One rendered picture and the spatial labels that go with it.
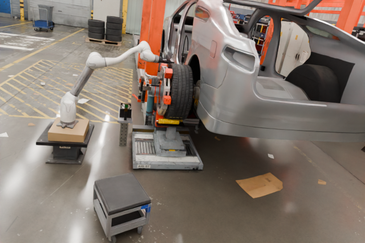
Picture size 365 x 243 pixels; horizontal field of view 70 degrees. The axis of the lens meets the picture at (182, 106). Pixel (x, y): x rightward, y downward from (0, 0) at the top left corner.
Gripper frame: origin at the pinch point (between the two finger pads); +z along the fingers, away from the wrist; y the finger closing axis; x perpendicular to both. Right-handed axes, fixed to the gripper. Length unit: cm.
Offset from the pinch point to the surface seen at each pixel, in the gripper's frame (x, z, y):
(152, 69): -1.9, -1.1, -39.9
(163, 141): -94, 7, -20
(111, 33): 307, 221, -737
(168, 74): -21.6, -20.5, 24.2
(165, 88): -36.7, -21.1, 21.3
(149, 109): -56, -10, -28
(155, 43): 28.9, -8.5, -26.1
